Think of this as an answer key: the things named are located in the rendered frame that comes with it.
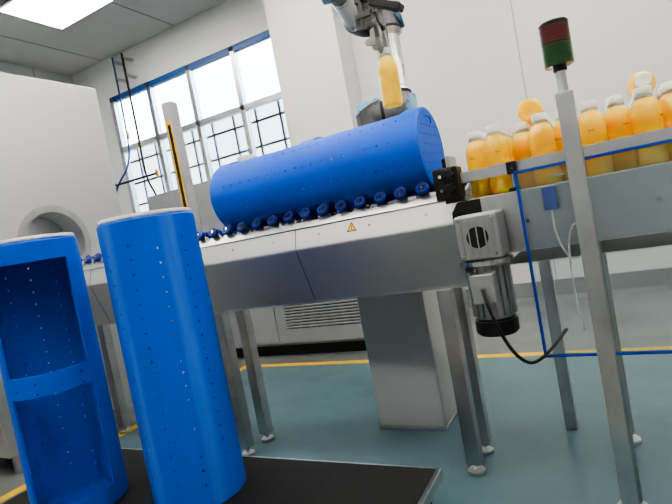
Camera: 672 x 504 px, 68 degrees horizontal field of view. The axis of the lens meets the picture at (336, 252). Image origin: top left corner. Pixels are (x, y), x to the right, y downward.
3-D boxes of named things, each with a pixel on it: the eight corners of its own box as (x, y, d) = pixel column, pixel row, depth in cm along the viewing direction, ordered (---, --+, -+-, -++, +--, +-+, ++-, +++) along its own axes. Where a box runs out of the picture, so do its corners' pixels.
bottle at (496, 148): (490, 196, 147) (480, 134, 146) (515, 192, 146) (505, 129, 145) (492, 196, 141) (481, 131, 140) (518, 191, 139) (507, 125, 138)
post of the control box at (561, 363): (566, 425, 188) (522, 162, 183) (578, 425, 186) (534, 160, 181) (565, 429, 184) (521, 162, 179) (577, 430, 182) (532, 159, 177)
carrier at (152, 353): (240, 505, 144) (251, 460, 173) (180, 208, 140) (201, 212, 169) (142, 527, 143) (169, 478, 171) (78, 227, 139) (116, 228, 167)
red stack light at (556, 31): (542, 52, 118) (540, 35, 118) (572, 42, 115) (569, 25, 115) (539, 45, 112) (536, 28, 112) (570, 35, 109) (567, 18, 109)
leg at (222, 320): (247, 451, 218) (219, 311, 215) (258, 452, 215) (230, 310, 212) (239, 457, 213) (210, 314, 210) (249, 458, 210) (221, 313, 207)
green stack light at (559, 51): (546, 73, 118) (542, 52, 118) (575, 64, 115) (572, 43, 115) (543, 67, 113) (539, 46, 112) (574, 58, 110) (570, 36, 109)
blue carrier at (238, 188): (260, 228, 222) (247, 164, 220) (451, 188, 180) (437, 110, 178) (217, 235, 197) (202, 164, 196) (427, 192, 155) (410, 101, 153)
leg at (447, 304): (470, 467, 171) (438, 288, 168) (487, 468, 168) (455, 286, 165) (466, 476, 166) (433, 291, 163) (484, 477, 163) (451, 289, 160)
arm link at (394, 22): (387, 132, 219) (369, 17, 225) (421, 124, 215) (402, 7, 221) (382, 123, 208) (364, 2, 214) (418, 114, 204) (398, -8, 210)
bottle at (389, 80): (400, 108, 175) (391, 55, 174) (406, 103, 168) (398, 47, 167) (380, 111, 173) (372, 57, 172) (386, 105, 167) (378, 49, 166)
